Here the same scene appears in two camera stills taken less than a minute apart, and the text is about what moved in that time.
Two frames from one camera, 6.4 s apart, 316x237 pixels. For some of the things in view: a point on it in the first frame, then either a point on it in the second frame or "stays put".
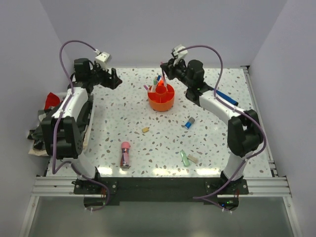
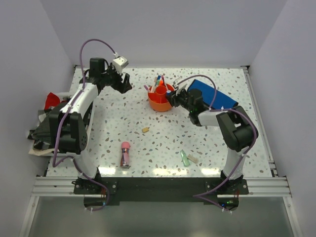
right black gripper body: (178, 71) to (180, 99)
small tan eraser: (145, 130) stays put
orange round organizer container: (163, 99) stays put
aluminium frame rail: (56, 186) stays put
